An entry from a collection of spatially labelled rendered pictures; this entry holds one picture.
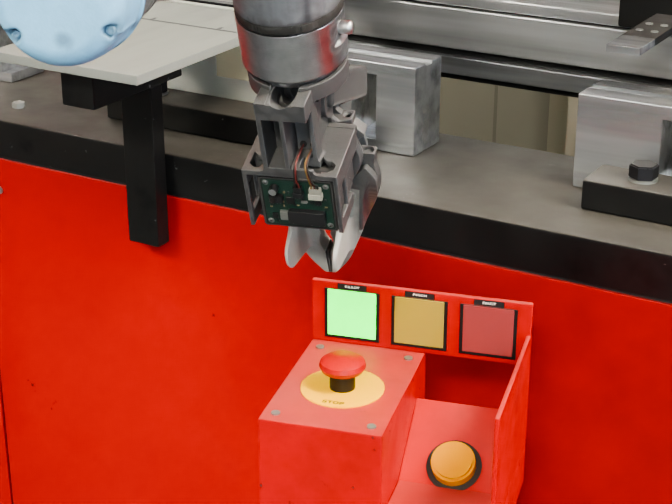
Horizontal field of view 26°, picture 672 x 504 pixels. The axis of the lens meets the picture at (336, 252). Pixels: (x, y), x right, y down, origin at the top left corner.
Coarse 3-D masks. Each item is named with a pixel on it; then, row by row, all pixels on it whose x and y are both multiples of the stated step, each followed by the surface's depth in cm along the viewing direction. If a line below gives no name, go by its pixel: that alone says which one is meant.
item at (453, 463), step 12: (444, 444) 125; (456, 444) 124; (432, 456) 125; (444, 456) 124; (456, 456) 124; (468, 456) 124; (432, 468) 124; (444, 468) 123; (456, 468) 123; (468, 468) 123; (444, 480) 123; (456, 480) 123; (468, 480) 124
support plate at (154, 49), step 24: (144, 24) 152; (168, 24) 152; (192, 24) 152; (216, 24) 152; (0, 48) 143; (120, 48) 143; (144, 48) 143; (168, 48) 143; (192, 48) 143; (216, 48) 144; (72, 72) 138; (96, 72) 136; (120, 72) 135; (144, 72) 135; (168, 72) 138
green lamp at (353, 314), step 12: (336, 300) 131; (348, 300) 130; (360, 300) 130; (372, 300) 130; (336, 312) 131; (348, 312) 131; (360, 312) 130; (372, 312) 130; (336, 324) 132; (348, 324) 131; (360, 324) 131; (372, 324) 131; (360, 336) 131; (372, 336) 131
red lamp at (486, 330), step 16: (464, 320) 128; (480, 320) 127; (496, 320) 127; (512, 320) 127; (464, 336) 128; (480, 336) 128; (496, 336) 128; (512, 336) 127; (480, 352) 129; (496, 352) 128
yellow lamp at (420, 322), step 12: (396, 300) 129; (408, 300) 129; (420, 300) 128; (396, 312) 130; (408, 312) 129; (420, 312) 129; (432, 312) 128; (396, 324) 130; (408, 324) 130; (420, 324) 129; (432, 324) 129; (396, 336) 130; (408, 336) 130; (420, 336) 130; (432, 336) 129
